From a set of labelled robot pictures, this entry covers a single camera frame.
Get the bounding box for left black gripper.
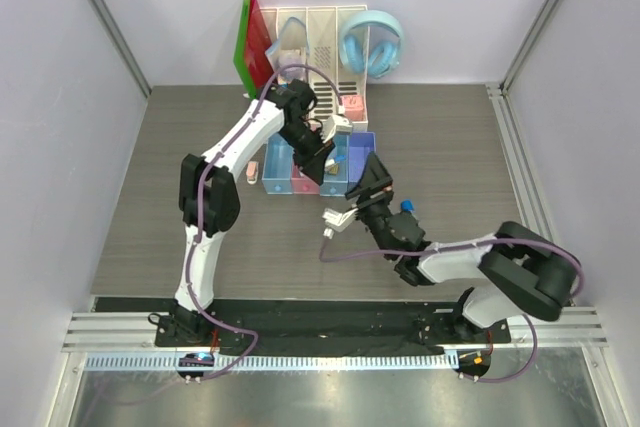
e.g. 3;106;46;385
277;120;335;185

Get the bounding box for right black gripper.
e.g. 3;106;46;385
346;150;395;259

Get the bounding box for blue white marker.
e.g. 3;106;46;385
325;155;347;170

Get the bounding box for pink drawer bin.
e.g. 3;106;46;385
291;165;320;195

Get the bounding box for blue grey glue stick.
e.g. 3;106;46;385
400;199;415;213

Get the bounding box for light blue drawer bin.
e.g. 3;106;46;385
262;134;293;195

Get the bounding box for green red folder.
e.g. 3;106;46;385
233;0;274;99

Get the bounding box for purple drawer bin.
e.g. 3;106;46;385
347;132;376;189

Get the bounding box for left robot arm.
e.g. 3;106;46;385
169;80;334;346

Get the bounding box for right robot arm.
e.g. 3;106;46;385
345;152;583;342

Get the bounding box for pink stapler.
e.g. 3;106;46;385
245;160;259;185

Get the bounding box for pink cube box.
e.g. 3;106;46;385
342;94;365;121

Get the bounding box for white file organizer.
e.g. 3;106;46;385
260;4;368;132

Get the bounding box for clear zip pouch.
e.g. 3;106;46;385
265;17;310;71

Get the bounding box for light blue headphones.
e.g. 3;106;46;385
338;10;404;79

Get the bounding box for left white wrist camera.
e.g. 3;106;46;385
321;114;353;143

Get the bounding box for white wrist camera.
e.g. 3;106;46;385
321;114;353;143
322;208;358;239

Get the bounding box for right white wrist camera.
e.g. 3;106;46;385
322;208;358;239

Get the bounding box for white slotted cable duct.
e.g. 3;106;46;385
85;351;459;372

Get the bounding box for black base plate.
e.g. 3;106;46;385
148;299;511;356

